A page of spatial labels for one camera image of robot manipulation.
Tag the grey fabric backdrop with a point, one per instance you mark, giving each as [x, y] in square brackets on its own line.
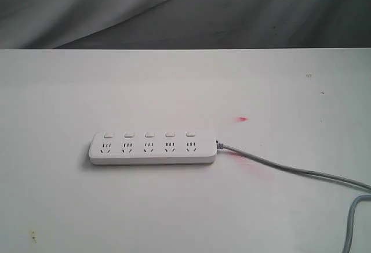
[184, 24]

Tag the white five-outlet power strip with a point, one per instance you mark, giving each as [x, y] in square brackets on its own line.
[164, 147]

